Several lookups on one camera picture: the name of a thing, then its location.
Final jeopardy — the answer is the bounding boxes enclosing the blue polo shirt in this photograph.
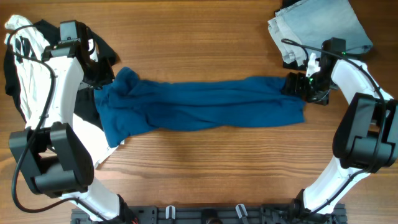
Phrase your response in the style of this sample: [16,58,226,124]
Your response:
[94,67,305,147]

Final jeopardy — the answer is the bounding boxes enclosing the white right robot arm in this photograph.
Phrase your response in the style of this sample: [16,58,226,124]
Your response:
[282,38,397,223]

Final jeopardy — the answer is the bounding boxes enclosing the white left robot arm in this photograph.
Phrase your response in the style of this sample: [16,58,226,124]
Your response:
[6,15,131,223]

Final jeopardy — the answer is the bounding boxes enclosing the black folded garment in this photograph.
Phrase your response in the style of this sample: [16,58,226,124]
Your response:
[273,0,363,71]

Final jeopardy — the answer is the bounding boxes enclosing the black t-shirt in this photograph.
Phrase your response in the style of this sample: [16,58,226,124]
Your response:
[3,19,117,128]

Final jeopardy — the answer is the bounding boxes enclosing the light blue folded jeans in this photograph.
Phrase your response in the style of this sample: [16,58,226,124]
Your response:
[267,0,374,67]

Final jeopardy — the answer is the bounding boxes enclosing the white t-shirt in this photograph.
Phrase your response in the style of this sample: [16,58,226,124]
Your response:
[11,26,117,167]

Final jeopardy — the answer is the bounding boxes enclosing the black aluminium rail frame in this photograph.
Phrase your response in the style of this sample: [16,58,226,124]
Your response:
[70,203,348,224]

